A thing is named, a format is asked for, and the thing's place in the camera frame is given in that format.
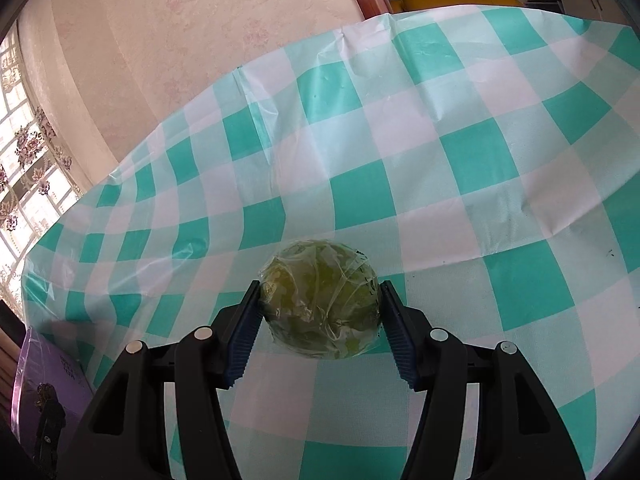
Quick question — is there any teal checked tablecloth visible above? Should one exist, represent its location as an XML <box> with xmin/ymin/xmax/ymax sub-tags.
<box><xmin>22</xmin><ymin>2</ymin><xmax>640</xmax><ymax>480</ymax></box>

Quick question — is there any yellow seat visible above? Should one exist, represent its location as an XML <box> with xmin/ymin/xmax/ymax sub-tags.
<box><xmin>390</xmin><ymin>0</ymin><xmax>521</xmax><ymax>13</ymax></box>

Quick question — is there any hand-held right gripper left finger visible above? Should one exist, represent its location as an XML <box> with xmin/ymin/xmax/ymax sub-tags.
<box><xmin>56</xmin><ymin>280</ymin><xmax>263</xmax><ymax>480</ymax></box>

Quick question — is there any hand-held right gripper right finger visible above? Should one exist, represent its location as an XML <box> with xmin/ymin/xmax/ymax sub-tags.
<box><xmin>378</xmin><ymin>280</ymin><xmax>586</xmax><ymax>480</ymax></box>

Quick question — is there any plastic-wrapped green fruit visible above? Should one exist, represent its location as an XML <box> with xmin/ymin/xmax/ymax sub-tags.
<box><xmin>257</xmin><ymin>240</ymin><xmax>381</xmax><ymax>360</ymax></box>

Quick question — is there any purple box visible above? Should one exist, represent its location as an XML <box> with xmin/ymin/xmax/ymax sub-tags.
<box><xmin>11</xmin><ymin>327</ymin><xmax>98</xmax><ymax>461</ymax></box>

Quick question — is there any floral lace window curtain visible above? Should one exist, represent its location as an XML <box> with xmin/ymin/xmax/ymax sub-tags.
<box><xmin>0</xmin><ymin>25</ymin><xmax>83</xmax><ymax>311</ymax></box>

